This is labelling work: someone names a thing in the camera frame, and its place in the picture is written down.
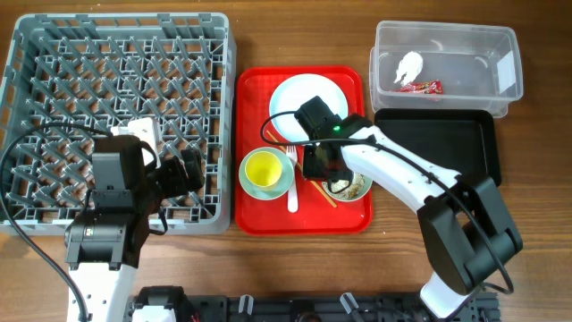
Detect rice food scraps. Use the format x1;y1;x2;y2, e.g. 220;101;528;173
324;174;366;200

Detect green bowl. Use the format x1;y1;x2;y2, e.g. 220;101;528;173
321;173;373;202

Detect yellow plastic cup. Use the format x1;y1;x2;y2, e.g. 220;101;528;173
245;151;282;191

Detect white napkin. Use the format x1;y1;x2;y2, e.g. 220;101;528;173
394;51;424;87

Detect red snack wrapper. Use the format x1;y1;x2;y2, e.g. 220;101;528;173
398;80;443;95

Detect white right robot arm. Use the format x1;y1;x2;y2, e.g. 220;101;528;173
294;112;523;319

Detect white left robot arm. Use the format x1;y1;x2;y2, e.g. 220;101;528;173
64;135;205;321

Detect grey dishwasher rack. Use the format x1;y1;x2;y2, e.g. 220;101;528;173
1;13;236;235

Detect white plastic fork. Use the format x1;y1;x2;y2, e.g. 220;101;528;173
286;146;299;213

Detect wooden chopstick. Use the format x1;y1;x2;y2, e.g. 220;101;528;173
266;130;337;208

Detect light blue saucer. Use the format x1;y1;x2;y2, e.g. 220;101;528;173
239;147;294;201

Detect light blue plate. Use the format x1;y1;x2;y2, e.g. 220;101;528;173
269;73;349;141

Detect red plastic tray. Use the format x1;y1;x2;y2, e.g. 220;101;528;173
234;65;373;236

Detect clear plastic bin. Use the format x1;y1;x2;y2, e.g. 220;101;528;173
369;21;524;118

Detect black plastic tray bin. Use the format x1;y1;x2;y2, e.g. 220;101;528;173
374;109;502;185

